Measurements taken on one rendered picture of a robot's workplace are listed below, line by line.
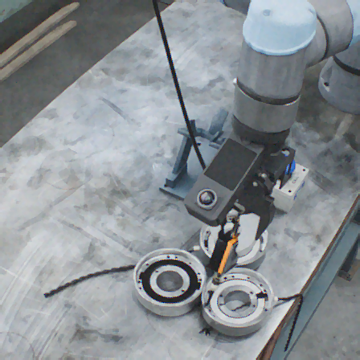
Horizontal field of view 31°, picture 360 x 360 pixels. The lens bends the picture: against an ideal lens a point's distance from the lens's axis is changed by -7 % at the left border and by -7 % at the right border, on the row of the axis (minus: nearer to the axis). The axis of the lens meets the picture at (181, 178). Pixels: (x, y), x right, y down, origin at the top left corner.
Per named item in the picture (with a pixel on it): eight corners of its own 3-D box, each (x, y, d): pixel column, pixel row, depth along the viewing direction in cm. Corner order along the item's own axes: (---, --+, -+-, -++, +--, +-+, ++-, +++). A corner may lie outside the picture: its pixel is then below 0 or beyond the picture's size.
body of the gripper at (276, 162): (288, 186, 88) (308, 112, 80) (258, 222, 82) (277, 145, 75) (239, 160, 91) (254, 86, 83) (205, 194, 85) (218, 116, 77)
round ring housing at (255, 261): (260, 224, 109) (263, 207, 106) (270, 276, 102) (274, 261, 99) (195, 229, 109) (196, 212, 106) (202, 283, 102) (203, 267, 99)
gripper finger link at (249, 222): (273, 243, 93) (281, 190, 87) (252, 268, 89) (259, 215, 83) (254, 235, 94) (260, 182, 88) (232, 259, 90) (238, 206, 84)
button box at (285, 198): (288, 214, 111) (292, 194, 107) (251, 196, 113) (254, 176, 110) (308, 183, 116) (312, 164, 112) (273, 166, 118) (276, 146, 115)
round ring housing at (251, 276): (206, 344, 94) (206, 331, 91) (195, 286, 101) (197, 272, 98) (276, 335, 95) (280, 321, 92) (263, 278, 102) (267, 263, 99)
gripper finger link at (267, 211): (272, 239, 86) (279, 184, 81) (266, 245, 85) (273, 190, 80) (239, 226, 88) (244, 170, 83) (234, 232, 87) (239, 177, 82)
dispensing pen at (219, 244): (188, 314, 94) (223, 214, 87) (202, 303, 98) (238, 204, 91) (201, 321, 93) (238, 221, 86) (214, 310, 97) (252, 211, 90)
